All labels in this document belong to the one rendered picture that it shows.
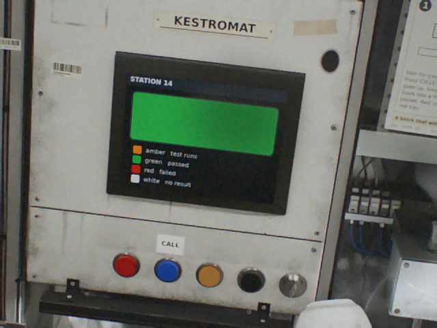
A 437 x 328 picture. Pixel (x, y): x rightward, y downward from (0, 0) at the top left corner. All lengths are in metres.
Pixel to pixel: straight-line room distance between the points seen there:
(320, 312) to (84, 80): 0.43
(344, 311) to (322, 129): 0.24
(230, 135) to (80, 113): 0.21
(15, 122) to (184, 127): 0.24
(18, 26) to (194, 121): 0.27
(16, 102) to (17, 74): 0.04
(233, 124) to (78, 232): 0.28
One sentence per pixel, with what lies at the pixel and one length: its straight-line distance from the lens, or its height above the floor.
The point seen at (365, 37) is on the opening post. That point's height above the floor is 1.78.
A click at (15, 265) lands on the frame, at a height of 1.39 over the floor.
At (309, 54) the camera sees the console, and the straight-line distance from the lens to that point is 1.17.
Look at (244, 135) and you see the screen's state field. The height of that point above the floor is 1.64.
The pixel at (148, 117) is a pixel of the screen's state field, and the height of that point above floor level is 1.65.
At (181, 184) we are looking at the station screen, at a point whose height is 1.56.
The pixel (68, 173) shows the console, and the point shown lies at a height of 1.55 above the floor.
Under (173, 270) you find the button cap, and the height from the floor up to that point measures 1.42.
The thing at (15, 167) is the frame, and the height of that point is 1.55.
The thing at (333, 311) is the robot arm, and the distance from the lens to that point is 1.17.
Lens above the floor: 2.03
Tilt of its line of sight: 21 degrees down
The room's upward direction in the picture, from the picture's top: 6 degrees clockwise
